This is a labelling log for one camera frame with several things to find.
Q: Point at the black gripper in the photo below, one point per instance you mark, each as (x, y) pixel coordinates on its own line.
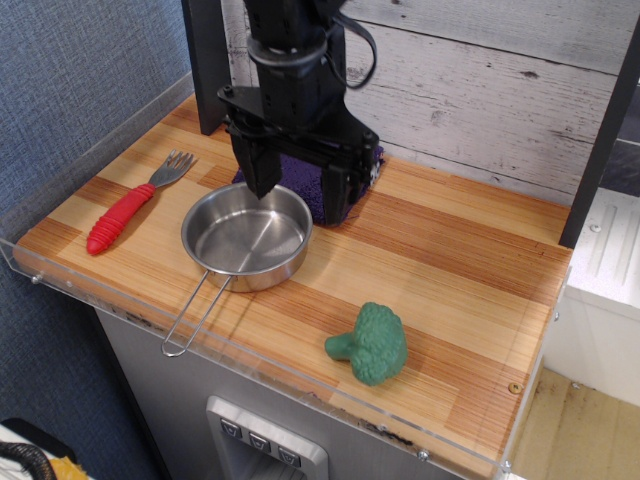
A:
(298, 109)

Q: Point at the dark left frame post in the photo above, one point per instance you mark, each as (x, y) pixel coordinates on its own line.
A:
(208, 53)

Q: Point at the yellow object at corner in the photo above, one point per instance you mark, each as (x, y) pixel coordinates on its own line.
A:
(65, 469)

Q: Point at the white ribbed appliance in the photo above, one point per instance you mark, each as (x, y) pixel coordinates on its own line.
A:
(594, 337)

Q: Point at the grey cabinet with dispenser panel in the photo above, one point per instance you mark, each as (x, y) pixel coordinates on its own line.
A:
(211, 422)

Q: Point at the purple folded towel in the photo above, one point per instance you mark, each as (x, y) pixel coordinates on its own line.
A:
(305, 179)

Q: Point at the red handled fork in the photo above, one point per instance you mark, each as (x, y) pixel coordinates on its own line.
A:
(113, 222)

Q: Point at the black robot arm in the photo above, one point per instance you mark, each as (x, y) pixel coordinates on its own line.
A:
(291, 24)

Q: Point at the dark frame post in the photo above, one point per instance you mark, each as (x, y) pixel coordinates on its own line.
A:
(613, 118)
(208, 53)

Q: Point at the small steel saucepan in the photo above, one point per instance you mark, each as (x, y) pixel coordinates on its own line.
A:
(243, 243)

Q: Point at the green toy broccoli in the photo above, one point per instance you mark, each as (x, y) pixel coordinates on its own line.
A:
(376, 348)

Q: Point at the dark right frame post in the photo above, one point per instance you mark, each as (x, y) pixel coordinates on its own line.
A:
(613, 118)

